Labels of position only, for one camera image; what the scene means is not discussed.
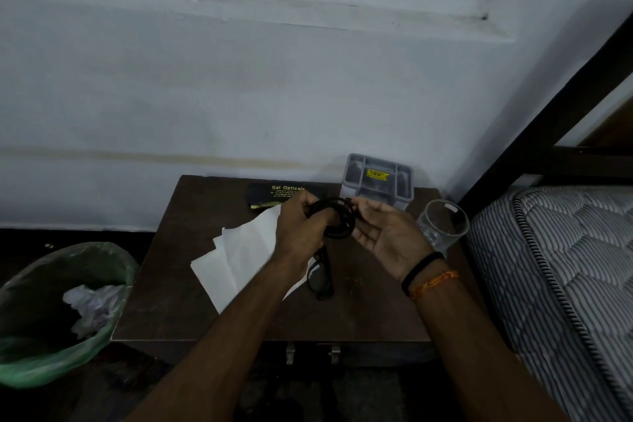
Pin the person's right hand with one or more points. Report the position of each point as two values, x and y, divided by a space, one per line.
390 238

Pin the person's left hand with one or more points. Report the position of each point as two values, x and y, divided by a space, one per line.
296 234

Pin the white paper sheet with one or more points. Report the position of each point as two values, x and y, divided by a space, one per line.
207 273
252 243

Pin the black eyeglasses case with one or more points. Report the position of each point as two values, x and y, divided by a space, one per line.
269 194

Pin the black eyeglasses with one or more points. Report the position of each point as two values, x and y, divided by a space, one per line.
321 278

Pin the clear drinking glass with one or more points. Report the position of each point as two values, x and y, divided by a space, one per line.
445 224

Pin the grey plastic organizer box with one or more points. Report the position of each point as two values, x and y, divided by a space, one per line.
378 174

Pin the large white paper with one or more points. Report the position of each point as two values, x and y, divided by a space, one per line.
96 308

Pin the person's left forearm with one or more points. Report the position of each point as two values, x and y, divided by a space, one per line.
222 347

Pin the person's right forearm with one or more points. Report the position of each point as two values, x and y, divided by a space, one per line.
475 357

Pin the brown bedside table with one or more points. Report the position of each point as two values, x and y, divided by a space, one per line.
163 298

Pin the black wristband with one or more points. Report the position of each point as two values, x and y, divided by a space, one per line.
420 268

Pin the striped mattress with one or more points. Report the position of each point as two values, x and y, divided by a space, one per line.
559 278

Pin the trash bin with green liner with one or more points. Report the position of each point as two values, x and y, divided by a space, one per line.
29 308

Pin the dark wooden bed frame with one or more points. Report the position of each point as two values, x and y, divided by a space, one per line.
544 140

